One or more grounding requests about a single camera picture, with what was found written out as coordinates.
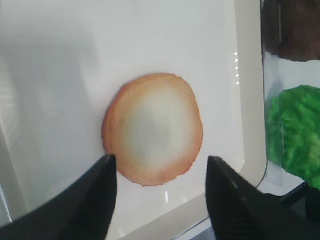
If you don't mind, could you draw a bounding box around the brown meat patty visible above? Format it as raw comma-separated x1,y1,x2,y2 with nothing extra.
261,0,320,62

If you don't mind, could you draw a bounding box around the green lettuce leaf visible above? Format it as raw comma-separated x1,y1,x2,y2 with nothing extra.
266,85,320,189

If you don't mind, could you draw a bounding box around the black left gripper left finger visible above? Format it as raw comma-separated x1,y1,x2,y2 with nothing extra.
0,155,118,240

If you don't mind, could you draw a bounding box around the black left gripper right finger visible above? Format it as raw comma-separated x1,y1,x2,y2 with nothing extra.
205,156,320,240

